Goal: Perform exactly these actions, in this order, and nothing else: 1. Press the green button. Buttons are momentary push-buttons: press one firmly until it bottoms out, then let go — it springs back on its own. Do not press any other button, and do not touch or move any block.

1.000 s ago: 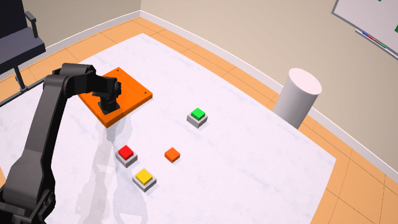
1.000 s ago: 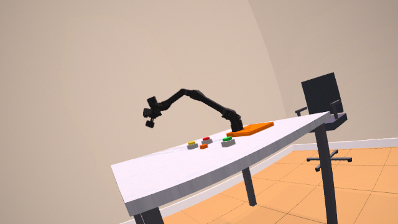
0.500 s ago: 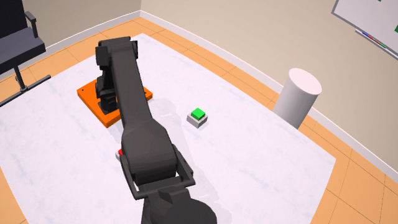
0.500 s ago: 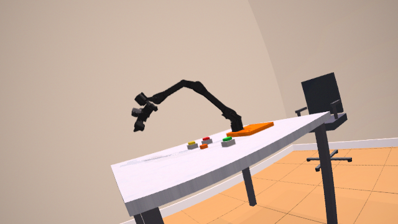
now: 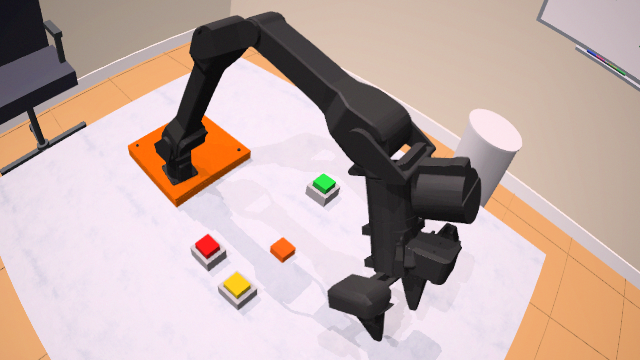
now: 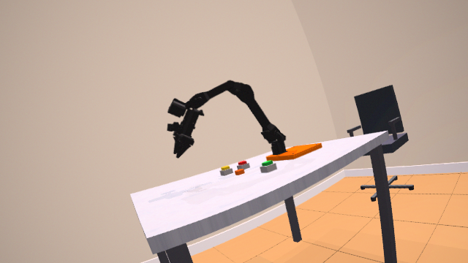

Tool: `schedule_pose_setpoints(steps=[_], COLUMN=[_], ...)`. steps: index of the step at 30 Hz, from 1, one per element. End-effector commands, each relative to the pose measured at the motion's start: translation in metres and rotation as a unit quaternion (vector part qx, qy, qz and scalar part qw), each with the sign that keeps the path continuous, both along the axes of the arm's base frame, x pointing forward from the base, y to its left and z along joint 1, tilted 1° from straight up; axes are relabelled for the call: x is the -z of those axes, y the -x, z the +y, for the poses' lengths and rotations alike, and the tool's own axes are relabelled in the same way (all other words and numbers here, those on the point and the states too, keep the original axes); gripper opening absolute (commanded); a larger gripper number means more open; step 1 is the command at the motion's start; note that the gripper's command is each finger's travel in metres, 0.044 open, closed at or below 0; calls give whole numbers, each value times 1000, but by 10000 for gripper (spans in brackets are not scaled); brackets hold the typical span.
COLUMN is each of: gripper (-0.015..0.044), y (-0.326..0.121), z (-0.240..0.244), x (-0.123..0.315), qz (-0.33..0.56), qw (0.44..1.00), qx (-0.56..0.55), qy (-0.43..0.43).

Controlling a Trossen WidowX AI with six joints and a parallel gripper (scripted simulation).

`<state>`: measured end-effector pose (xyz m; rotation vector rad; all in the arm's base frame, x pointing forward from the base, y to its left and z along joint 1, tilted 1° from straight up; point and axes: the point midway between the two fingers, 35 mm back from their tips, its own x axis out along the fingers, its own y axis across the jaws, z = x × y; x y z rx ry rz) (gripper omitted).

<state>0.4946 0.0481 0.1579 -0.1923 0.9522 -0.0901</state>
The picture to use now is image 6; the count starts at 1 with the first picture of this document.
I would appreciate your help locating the yellow button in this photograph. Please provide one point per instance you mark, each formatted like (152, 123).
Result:
(226, 171)

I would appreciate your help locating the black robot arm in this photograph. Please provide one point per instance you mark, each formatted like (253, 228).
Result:
(245, 93)

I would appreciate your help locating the green button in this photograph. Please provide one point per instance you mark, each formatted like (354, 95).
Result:
(268, 166)

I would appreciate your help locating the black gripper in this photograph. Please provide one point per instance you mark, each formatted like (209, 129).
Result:
(183, 141)

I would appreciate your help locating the red button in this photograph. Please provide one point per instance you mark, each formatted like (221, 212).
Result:
(243, 165)

